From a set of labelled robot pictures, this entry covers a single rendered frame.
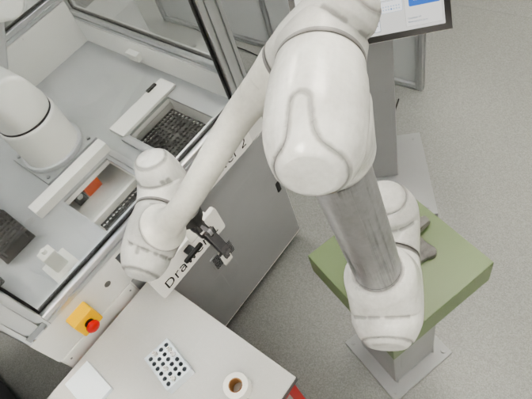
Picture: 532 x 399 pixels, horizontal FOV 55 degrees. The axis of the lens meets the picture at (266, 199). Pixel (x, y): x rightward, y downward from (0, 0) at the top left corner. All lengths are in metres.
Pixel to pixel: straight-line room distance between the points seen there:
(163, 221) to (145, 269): 0.11
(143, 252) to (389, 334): 0.53
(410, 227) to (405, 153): 1.48
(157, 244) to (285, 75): 0.51
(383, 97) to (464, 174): 0.69
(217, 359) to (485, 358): 1.15
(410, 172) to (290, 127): 2.00
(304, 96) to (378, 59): 1.40
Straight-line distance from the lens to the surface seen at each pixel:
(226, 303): 2.19
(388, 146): 2.39
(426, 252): 1.40
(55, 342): 1.62
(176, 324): 1.59
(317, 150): 0.60
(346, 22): 0.73
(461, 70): 3.11
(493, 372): 2.23
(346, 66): 0.66
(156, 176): 1.11
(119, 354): 1.64
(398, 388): 2.17
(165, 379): 1.53
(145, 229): 1.04
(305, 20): 0.73
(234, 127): 0.92
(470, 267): 1.41
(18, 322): 1.50
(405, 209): 1.19
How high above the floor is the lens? 2.12
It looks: 53 degrees down
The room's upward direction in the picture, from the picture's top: 23 degrees counter-clockwise
